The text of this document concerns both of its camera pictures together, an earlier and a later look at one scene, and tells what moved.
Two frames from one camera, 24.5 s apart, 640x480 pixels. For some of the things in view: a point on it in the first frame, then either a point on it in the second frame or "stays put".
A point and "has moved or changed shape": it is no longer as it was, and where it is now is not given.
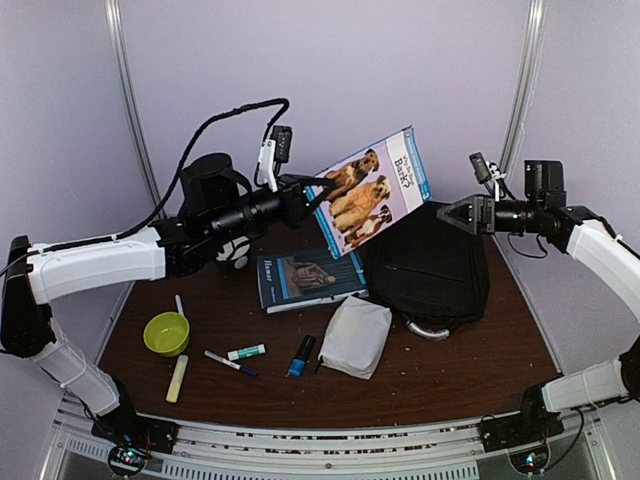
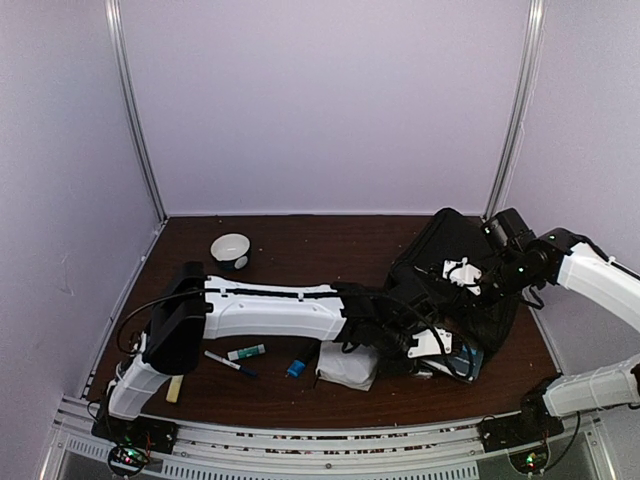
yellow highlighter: x=175 y=384 stays put
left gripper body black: x=291 y=214 -> x=389 y=343
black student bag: x=428 y=272 has moved or changed shape
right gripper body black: x=487 y=214 -> x=475 y=305
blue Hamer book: x=306 y=277 -> x=465 y=364
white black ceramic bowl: x=235 y=251 stays put
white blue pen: x=230 y=363 stays put
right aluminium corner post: x=526 y=79 stays put
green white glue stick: x=247 y=352 stays put
